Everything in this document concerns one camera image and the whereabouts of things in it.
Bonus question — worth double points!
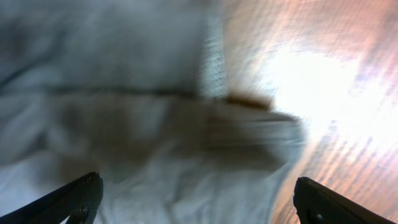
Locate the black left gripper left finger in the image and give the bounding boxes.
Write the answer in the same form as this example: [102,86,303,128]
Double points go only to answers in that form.
[1,172,103,224]

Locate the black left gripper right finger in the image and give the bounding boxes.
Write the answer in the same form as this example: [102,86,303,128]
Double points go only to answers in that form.
[293,177,395,224]

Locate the grey shorts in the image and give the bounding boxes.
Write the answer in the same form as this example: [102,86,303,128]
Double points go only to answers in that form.
[1,1,303,223]

